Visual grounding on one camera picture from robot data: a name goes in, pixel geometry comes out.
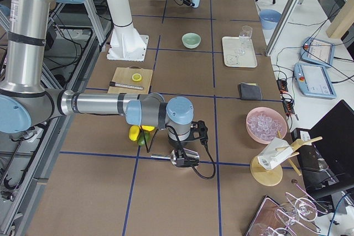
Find light blue cup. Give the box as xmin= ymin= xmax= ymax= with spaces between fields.
xmin=191 ymin=0 xmax=200 ymax=8

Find green bowl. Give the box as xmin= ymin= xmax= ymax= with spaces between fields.
xmin=181 ymin=33 xmax=201 ymax=49

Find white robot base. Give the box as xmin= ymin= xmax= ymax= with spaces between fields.
xmin=106 ymin=0 xmax=149 ymax=62

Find blue bowl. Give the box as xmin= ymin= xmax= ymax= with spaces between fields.
xmin=259 ymin=9 xmax=282 ymax=30

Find ice cubes in pink bowl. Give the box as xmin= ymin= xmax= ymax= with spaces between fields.
xmin=247 ymin=112 xmax=283 ymax=141

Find pink bowl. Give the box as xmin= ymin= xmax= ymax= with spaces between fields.
xmin=246 ymin=107 xmax=288 ymax=144

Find green lime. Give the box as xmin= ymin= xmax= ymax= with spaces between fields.
xmin=137 ymin=131 xmax=151 ymax=146

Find large yellow lemon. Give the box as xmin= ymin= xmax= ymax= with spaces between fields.
xmin=128 ymin=125 xmax=140 ymax=141

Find wine glass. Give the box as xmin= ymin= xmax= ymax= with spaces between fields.
xmin=236 ymin=25 xmax=253 ymax=56

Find cream bear tray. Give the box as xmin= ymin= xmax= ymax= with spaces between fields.
xmin=222 ymin=36 xmax=257 ymax=68

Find round wooden stand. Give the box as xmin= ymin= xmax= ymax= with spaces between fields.
xmin=250 ymin=137 xmax=322 ymax=186

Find lemon half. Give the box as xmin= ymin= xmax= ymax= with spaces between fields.
xmin=132 ymin=73 xmax=143 ymax=82

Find grey folded cloth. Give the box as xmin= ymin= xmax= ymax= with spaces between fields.
xmin=238 ymin=82 xmax=263 ymax=101

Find wooden cutting board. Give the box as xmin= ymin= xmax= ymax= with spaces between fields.
xmin=108 ymin=67 xmax=153 ymax=94

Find steel muddler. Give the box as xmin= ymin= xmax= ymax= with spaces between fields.
xmin=109 ymin=81 xmax=144 ymax=90

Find teach pendant far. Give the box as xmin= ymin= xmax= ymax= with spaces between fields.
xmin=300 ymin=37 xmax=335 ymax=68

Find teach pendant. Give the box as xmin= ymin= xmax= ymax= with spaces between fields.
xmin=294 ymin=63 xmax=337 ymax=99
xmin=300 ymin=37 xmax=335 ymax=68

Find teach pendant near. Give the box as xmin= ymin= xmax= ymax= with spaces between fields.
xmin=294 ymin=63 xmax=337 ymax=99

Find black laptop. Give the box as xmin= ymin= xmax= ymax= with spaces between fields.
xmin=299 ymin=99 xmax=353 ymax=199

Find camera cable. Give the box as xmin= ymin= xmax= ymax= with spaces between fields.
xmin=165 ymin=125 xmax=219 ymax=180

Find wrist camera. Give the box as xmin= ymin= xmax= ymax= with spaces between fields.
xmin=187 ymin=120 xmax=209 ymax=145

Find aluminium frame post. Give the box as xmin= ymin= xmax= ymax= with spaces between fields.
xmin=265 ymin=0 xmax=299 ymax=56

